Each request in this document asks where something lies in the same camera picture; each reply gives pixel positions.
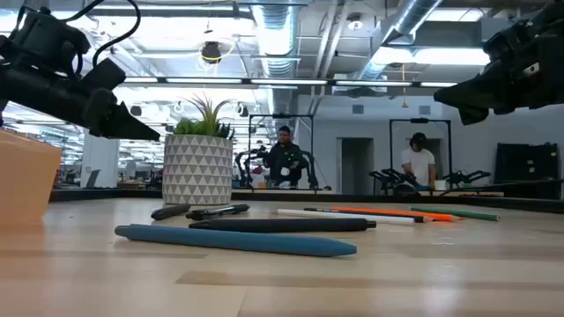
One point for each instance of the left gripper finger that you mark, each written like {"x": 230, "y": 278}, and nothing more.
{"x": 123, "y": 123}

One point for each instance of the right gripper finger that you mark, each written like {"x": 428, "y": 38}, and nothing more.
{"x": 471, "y": 90}

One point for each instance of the black pen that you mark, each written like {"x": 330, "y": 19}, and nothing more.
{"x": 218, "y": 212}
{"x": 169, "y": 211}
{"x": 282, "y": 225}

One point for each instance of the green pencil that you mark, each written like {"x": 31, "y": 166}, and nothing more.
{"x": 458, "y": 214}

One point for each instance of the orange pencil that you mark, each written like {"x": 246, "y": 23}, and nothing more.
{"x": 396, "y": 213}

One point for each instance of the blue pen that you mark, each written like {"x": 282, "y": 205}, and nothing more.
{"x": 233, "y": 240}

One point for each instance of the white pencil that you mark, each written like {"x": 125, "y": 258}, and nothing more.
{"x": 343, "y": 216}

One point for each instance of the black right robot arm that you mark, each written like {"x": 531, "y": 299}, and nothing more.
{"x": 551, "y": 17}

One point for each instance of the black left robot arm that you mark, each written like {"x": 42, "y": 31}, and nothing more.
{"x": 48, "y": 39}

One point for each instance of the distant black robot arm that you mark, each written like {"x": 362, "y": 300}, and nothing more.
{"x": 392, "y": 178}
{"x": 244, "y": 169}
{"x": 467, "y": 177}

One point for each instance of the orange plastic tray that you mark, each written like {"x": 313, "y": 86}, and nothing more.
{"x": 26, "y": 176}

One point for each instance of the black cabinet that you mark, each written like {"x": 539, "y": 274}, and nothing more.
{"x": 526, "y": 169}

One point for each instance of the succulent in triangle-patterned pot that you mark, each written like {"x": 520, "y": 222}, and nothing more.
{"x": 198, "y": 169}

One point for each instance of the person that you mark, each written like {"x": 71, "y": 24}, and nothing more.
{"x": 418, "y": 165}
{"x": 284, "y": 160}

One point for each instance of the black hanging dome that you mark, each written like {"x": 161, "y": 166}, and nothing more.
{"x": 211, "y": 52}

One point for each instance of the long ceiling light bar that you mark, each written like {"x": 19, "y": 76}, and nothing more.
{"x": 286, "y": 82}

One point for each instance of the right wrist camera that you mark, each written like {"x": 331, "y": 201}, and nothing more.
{"x": 506, "y": 46}

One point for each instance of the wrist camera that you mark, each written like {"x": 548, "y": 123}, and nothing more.
{"x": 103, "y": 75}
{"x": 506, "y": 46}

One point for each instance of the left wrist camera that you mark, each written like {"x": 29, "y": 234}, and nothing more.
{"x": 103, "y": 75}

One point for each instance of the silver ventilation duct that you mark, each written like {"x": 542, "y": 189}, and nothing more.
{"x": 410, "y": 17}
{"x": 275, "y": 35}

